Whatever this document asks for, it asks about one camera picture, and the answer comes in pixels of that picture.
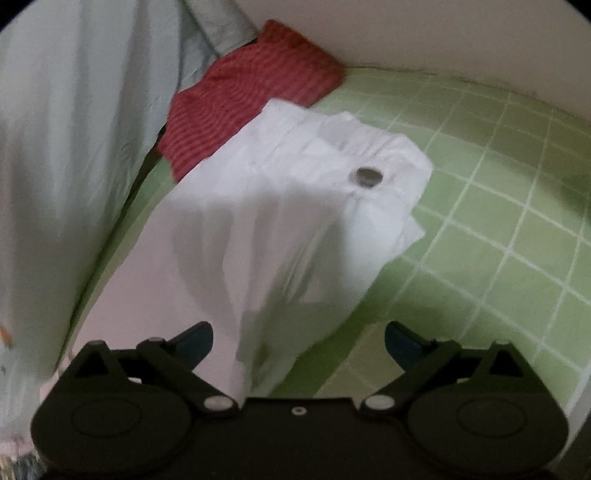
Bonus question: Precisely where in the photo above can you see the pale bed quilt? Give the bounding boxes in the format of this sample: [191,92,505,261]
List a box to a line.
[0,0,222,439]

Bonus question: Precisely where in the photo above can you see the white pants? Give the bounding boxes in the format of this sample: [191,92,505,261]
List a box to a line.
[168,98,434,398]

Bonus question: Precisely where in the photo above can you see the green checked bed sheet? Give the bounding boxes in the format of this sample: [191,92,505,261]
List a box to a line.
[69,69,591,416]

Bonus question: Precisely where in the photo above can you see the pale pink cloth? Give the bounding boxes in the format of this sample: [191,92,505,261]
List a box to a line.
[39,185,245,407]

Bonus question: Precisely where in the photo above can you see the grey cloth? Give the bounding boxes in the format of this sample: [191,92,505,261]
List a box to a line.
[182,0,258,55]

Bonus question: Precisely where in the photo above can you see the red striped cloth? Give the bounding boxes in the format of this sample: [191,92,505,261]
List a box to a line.
[157,19,347,183]

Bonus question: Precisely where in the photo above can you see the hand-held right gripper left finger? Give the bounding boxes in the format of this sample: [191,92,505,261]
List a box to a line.
[67,322,239,417]

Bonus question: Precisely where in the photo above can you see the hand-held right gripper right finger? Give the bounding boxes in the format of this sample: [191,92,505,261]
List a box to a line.
[360,322,532,417]

